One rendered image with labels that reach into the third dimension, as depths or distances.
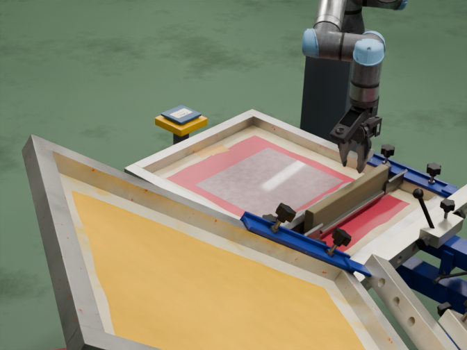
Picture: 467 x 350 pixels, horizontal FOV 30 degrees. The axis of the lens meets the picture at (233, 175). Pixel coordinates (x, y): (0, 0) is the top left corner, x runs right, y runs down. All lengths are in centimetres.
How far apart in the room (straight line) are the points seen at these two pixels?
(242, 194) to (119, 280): 123
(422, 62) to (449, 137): 110
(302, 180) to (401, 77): 329
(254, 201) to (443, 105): 316
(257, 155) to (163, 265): 131
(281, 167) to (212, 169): 22
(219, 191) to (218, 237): 83
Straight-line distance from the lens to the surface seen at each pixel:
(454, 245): 230
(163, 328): 133
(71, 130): 503
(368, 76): 227
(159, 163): 267
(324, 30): 238
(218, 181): 263
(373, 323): 182
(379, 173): 253
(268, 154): 279
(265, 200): 254
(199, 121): 298
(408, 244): 227
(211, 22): 661
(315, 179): 267
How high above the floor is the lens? 229
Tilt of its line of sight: 30 degrees down
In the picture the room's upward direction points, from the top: 2 degrees clockwise
